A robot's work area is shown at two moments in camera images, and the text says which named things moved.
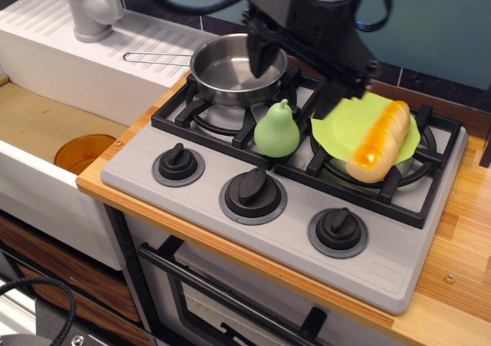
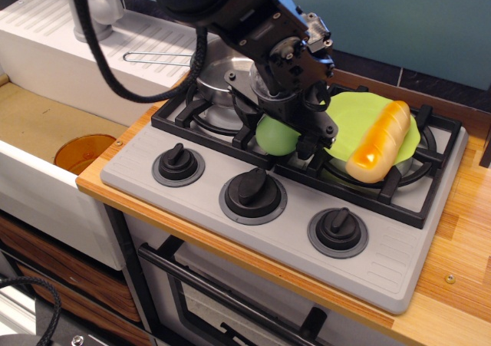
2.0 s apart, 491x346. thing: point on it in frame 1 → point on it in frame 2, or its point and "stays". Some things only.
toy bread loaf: [369, 162] stays
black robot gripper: [318, 24] → [252, 100]
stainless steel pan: [222, 70] stays
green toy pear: [278, 134] stays
